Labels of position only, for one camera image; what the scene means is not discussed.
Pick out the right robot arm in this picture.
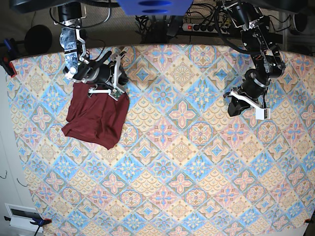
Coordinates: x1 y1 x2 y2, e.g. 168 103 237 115
50 1 128 100

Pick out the maroon long-sleeve t-shirt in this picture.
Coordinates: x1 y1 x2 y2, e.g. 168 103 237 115
62 83 129 149

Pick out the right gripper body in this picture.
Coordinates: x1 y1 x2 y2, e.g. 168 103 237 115
91 51 128 92

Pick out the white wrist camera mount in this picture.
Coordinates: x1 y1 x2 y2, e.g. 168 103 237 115
223 88 271 120
85 51 128 101

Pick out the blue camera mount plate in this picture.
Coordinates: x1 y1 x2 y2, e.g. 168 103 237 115
117 0 193 16

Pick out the patterned colourful tablecloth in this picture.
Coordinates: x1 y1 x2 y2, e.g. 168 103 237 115
6 45 315 236

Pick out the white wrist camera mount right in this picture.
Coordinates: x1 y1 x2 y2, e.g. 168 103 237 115
85 51 128 101

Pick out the orange black clamp bottom left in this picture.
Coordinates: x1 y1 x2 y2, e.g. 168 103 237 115
4 216 52 228

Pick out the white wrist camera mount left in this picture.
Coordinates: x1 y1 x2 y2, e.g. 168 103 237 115
223 88 271 120

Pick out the red black clamp left edge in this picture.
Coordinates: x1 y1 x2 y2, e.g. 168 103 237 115
0 38 18 78

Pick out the white wall socket box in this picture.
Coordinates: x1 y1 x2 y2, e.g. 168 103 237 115
5 203 40 233

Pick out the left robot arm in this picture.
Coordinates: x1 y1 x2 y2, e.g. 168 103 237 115
214 0 285 120

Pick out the white power strip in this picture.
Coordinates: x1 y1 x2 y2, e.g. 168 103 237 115
182 23 217 33

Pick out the orange clamp bottom right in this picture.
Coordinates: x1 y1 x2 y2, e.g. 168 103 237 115
304 219 314 224

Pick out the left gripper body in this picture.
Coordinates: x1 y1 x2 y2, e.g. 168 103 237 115
226 71 268 118

